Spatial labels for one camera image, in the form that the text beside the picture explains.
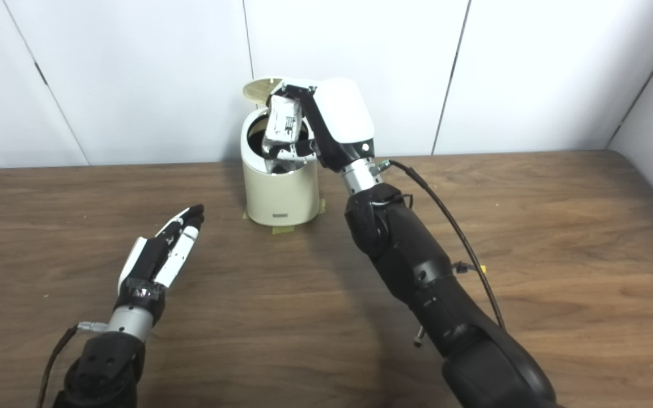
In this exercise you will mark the cream-colored round bin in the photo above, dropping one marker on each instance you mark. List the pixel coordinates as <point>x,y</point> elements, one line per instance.
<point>281,195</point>

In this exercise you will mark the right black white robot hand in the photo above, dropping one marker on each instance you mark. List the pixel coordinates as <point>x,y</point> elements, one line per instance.
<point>343,119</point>

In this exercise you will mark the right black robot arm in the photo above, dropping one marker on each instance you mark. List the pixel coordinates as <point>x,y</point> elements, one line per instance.
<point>411,249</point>

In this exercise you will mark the white green milk carton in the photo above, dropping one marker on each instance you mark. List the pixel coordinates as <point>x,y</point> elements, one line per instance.
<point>284,122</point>

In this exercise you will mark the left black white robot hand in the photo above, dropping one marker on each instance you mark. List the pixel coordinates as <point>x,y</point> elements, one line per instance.
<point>151,266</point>

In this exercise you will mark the cream round bin lid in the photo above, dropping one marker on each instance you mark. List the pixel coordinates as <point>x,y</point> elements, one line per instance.
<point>258,89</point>

